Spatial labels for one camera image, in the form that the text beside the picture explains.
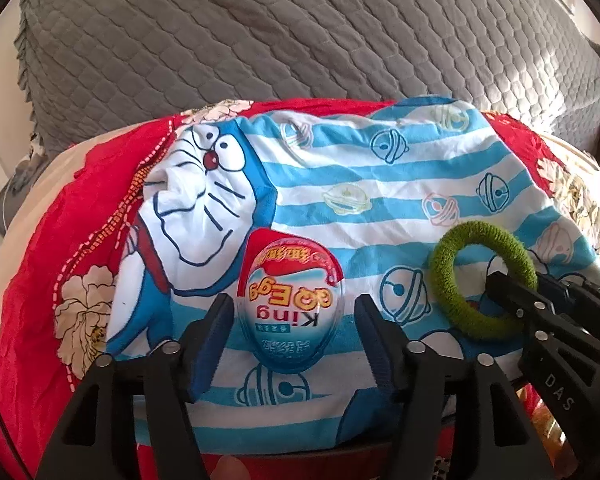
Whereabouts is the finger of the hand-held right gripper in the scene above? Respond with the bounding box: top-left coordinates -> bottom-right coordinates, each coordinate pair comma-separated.
486,270 -> 583,335
539,274 -> 600,322

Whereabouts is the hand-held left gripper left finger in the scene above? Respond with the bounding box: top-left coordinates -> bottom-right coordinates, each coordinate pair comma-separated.
35,292 -> 236,480

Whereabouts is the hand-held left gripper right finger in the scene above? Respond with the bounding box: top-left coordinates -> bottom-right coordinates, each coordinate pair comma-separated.
354,294 -> 556,480

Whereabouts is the green fuzzy hair tie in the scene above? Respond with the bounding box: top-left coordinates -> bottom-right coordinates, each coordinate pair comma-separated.
428,220 -> 538,339

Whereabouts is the egg-shaped toy capsule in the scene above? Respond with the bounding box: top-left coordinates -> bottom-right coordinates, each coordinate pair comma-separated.
236,227 -> 347,373

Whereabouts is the person's left hand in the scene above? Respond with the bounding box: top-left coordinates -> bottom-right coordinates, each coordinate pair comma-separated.
212,455 -> 243,480

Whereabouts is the blue striped cartoon cloth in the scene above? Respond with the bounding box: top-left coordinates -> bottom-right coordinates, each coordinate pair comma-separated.
105,96 -> 600,453

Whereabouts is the red floral blanket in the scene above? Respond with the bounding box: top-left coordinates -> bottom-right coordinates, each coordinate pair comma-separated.
0,99 -> 600,480

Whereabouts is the grey cushion pad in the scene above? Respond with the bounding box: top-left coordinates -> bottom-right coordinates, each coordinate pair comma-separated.
0,140 -> 51,233

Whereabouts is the grey quilted cover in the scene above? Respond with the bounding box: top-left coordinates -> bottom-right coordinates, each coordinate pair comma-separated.
15,0 -> 600,153

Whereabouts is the black cable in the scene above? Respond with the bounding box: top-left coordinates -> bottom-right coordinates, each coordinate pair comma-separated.
0,380 -> 31,480

